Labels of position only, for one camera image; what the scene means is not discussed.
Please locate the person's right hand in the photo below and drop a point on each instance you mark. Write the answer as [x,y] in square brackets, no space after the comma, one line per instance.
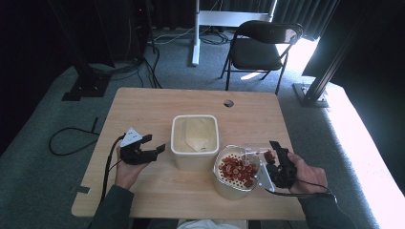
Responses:
[309,176]

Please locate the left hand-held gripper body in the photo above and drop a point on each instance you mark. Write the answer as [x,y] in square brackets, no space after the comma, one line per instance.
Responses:
[137,156]

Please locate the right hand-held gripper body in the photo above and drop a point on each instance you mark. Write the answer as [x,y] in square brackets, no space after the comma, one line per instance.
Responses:
[283,175]

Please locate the white strainer bowl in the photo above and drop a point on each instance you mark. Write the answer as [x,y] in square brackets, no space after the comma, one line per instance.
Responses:
[229,191]

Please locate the black folding chair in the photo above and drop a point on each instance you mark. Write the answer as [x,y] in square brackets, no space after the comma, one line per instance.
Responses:
[254,52]

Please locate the white square container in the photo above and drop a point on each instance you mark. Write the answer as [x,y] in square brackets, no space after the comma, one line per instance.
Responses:
[195,159]

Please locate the grey tape strip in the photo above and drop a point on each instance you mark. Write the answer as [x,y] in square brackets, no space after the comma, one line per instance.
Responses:
[80,189]

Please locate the black metal stand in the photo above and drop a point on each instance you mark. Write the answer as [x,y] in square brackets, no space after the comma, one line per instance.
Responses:
[313,93]
[86,86]

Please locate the clear plastic bag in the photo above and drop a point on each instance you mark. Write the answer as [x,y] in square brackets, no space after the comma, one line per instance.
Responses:
[197,133]

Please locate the dark curtain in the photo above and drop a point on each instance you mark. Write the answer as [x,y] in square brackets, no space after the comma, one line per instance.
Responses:
[305,16]

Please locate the white desk frame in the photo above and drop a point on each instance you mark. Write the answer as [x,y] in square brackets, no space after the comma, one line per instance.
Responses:
[196,38]

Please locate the dark computer tower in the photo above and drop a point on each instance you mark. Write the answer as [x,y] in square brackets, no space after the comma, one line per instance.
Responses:
[124,31]

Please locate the person's white clothing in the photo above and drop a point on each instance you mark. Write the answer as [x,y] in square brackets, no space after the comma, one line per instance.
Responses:
[207,224]

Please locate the person's left hand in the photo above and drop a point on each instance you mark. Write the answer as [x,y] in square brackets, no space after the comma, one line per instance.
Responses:
[127,175]

